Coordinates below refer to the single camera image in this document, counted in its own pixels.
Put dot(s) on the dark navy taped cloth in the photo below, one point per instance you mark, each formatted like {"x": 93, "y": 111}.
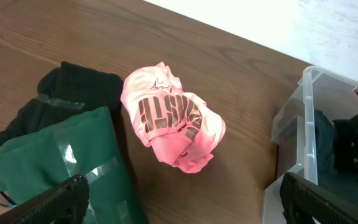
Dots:
{"x": 324, "y": 133}

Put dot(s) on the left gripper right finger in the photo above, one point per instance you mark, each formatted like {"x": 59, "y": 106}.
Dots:
{"x": 306, "y": 203}

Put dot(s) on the pink printed t-shirt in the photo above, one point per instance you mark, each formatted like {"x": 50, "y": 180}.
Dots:
{"x": 177, "y": 125}

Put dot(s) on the black taped cloth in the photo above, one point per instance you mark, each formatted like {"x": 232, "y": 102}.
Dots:
{"x": 66, "y": 91}

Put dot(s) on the clear plastic storage container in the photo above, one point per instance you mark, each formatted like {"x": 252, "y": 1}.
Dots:
{"x": 294, "y": 125}

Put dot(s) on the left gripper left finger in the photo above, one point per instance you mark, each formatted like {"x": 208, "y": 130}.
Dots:
{"x": 65, "y": 203}

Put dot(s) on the green taped cloth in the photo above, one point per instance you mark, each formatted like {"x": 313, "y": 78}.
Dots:
{"x": 83, "y": 144}

